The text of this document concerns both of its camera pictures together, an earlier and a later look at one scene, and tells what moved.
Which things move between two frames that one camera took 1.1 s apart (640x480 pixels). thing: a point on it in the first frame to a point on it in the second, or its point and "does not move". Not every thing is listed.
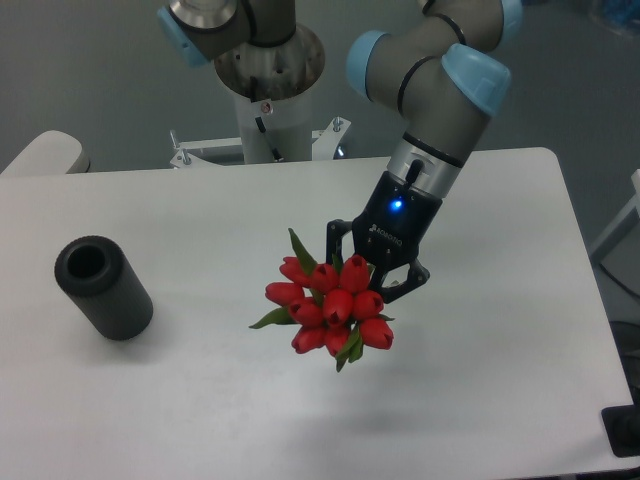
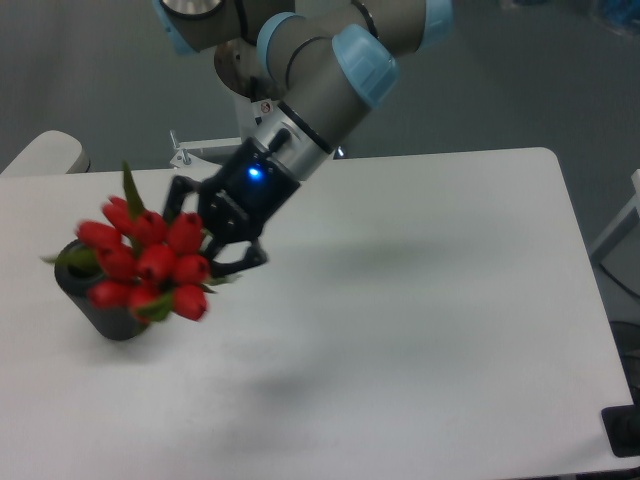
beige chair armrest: (51, 153) does not move
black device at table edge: (622, 427) does not move
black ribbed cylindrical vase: (107, 287) does not move
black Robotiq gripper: (389, 227) to (238, 203)
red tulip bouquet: (337, 311) to (144, 262)
